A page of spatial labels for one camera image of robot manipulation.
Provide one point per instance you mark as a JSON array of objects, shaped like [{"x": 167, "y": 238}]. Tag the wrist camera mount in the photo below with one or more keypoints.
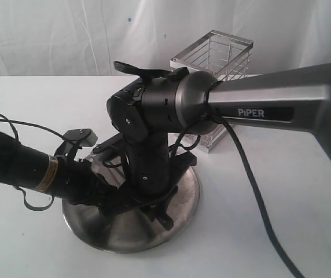
[
  {"x": 106, "y": 160},
  {"x": 75, "y": 139}
]

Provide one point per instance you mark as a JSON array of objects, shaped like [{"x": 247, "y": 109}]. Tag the white backdrop curtain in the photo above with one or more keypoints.
[{"x": 86, "y": 37}]

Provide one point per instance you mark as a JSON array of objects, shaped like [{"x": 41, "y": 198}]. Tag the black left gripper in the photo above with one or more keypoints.
[{"x": 76, "y": 183}]

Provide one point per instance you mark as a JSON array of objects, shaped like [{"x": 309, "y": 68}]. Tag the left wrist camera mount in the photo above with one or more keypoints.
[{"x": 75, "y": 139}]

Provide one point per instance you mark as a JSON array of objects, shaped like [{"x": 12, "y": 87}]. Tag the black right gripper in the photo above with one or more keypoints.
[{"x": 152, "y": 178}]

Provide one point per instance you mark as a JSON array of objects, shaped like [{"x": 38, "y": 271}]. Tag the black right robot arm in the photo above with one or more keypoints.
[{"x": 161, "y": 102}]

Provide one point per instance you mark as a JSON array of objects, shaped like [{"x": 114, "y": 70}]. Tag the round stainless steel plate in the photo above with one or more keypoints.
[{"x": 131, "y": 231}]

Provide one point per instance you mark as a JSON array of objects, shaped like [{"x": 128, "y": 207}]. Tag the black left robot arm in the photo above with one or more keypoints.
[{"x": 25, "y": 167}]

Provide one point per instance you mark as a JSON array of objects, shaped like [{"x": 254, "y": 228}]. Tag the chrome wire utensil holder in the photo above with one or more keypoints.
[{"x": 225, "y": 56}]

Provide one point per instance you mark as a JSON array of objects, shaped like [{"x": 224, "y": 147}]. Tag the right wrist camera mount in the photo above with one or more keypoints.
[{"x": 106, "y": 160}]

